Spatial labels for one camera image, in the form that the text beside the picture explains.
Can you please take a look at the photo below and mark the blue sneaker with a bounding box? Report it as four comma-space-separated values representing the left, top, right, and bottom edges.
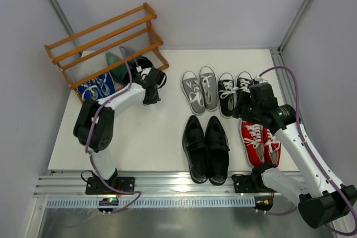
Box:
77, 79, 103, 101
95, 72, 115, 97

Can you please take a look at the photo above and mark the black loafer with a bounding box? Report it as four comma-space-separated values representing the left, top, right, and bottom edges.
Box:
182, 115, 209, 184
205, 116, 230, 186

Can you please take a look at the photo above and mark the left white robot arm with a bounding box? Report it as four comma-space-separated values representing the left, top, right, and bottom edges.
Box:
73, 67, 167, 182

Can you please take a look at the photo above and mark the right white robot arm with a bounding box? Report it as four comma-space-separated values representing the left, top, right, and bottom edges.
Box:
237, 82, 356, 229

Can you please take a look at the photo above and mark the wooden shoe shelf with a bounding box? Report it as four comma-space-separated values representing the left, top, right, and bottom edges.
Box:
44, 2, 169, 101

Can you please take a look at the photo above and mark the left red sneaker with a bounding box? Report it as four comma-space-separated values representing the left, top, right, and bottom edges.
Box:
240, 121, 264, 167

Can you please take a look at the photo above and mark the red sneaker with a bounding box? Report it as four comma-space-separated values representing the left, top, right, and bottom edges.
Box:
240, 121, 264, 167
263, 127, 282, 167

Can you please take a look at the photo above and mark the right black sneaker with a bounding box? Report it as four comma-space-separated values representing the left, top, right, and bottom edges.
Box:
236, 71, 253, 95

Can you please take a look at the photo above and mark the black sneaker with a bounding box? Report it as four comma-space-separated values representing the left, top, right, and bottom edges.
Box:
218, 72, 237, 118
236, 71, 253, 95

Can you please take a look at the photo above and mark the left black sneaker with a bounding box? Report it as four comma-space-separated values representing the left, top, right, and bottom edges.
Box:
218, 72, 237, 118

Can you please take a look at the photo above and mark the right red sneaker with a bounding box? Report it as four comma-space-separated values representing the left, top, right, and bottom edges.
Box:
263, 127, 282, 167

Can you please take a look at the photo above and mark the right grey sneaker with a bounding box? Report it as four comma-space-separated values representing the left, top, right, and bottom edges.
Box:
199, 66, 218, 111

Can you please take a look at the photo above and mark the grey sneaker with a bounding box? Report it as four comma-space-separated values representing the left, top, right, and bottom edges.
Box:
199, 66, 218, 111
181, 71, 205, 115

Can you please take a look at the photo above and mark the left grey sneaker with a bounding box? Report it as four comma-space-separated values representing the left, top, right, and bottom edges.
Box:
181, 71, 205, 115

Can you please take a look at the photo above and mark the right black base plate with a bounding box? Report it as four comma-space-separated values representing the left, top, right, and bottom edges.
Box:
231, 174, 259, 193

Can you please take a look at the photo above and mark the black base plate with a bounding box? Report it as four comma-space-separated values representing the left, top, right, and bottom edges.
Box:
231, 174, 259, 193
85, 177, 135, 195

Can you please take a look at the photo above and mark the slotted cable duct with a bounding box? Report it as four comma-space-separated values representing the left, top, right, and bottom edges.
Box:
45, 196, 255, 208

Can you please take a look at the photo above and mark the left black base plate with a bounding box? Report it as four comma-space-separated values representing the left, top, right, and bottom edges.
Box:
85, 177, 135, 195

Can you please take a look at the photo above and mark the aluminium mounting rail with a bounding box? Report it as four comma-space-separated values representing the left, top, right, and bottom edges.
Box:
32, 171, 313, 197

